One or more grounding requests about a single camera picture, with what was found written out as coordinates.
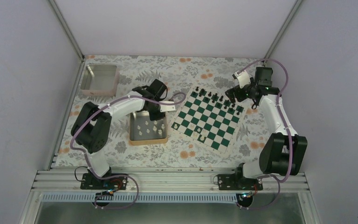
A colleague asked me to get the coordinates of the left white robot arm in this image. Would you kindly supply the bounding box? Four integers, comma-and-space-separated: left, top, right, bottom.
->
69, 79, 168, 189

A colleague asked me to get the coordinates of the yellow rimmed metal tray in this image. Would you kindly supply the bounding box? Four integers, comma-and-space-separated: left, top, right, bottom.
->
129, 111, 168, 146

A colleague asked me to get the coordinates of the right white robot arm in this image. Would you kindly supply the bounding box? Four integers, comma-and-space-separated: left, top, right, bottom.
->
225, 67, 308, 190

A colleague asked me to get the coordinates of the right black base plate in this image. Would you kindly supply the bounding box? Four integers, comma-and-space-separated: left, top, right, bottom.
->
216, 174, 263, 191

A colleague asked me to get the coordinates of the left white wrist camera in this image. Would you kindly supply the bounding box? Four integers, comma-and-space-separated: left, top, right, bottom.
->
159, 101, 176, 112

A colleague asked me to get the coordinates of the pink rimmed metal tray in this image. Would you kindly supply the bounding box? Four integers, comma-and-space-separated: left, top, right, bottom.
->
80, 64, 120, 97

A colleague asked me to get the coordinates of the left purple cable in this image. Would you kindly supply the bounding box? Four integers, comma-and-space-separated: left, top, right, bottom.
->
70, 92, 186, 210

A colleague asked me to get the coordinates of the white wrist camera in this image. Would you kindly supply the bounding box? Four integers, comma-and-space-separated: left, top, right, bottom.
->
233, 70, 251, 88
159, 101, 176, 112

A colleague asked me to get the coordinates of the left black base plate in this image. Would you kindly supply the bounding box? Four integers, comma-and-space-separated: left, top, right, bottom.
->
80, 173, 128, 191

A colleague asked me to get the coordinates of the floral table cloth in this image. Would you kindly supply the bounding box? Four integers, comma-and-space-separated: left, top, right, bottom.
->
55, 55, 274, 169

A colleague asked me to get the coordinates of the purple cable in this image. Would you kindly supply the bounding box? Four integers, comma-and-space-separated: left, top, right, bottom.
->
236, 58, 294, 211
70, 92, 186, 210

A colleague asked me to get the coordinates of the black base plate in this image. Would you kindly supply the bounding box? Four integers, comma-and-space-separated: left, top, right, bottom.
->
216, 174, 263, 191
80, 173, 128, 191

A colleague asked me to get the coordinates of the aluminium mounting rail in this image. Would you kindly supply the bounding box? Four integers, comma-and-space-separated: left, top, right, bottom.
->
30, 168, 310, 194

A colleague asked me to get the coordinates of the green white chess board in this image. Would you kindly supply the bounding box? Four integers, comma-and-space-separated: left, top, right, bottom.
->
170, 85, 245, 155

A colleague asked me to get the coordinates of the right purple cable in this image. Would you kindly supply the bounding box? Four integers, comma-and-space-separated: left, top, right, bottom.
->
236, 58, 294, 211

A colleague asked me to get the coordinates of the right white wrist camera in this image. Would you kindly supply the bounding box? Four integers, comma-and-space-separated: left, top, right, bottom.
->
233, 70, 251, 88

